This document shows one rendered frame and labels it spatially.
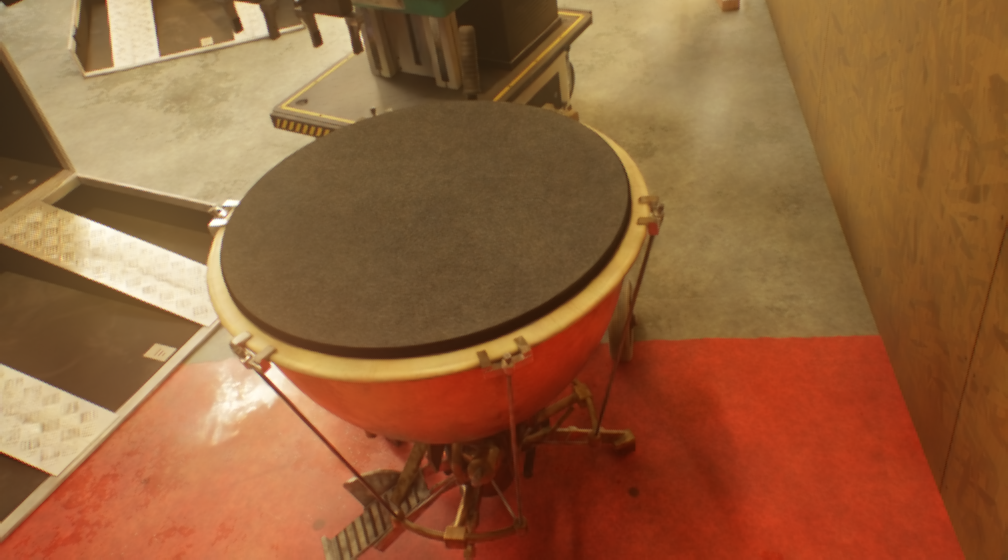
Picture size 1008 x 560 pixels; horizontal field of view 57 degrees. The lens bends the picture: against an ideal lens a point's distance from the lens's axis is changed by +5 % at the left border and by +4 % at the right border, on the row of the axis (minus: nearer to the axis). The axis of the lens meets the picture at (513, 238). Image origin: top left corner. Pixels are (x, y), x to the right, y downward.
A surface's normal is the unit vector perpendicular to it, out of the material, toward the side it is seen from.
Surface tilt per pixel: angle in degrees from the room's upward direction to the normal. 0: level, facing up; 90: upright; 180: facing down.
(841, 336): 0
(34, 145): 90
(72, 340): 2
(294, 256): 0
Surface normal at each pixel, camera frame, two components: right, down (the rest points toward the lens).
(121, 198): -0.42, 0.60
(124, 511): -0.13, -0.78
